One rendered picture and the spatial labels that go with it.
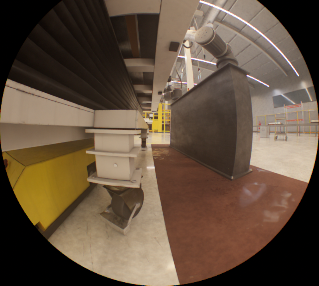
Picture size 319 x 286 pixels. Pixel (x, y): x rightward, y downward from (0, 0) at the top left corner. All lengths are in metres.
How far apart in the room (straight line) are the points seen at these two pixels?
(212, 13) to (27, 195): 8.94
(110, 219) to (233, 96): 1.01
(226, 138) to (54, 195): 1.06
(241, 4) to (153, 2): 11.35
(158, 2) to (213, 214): 0.82
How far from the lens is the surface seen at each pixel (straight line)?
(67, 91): 0.25
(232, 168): 0.90
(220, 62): 1.13
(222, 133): 0.96
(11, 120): 0.17
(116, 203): 0.42
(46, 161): 0.41
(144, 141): 1.95
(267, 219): 0.61
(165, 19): 0.47
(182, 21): 0.47
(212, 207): 0.59
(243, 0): 11.57
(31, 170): 0.38
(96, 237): 0.47
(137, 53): 0.79
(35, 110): 0.19
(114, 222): 0.44
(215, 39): 0.99
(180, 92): 2.34
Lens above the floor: 0.38
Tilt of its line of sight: 1 degrees up
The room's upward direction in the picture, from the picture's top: 1 degrees clockwise
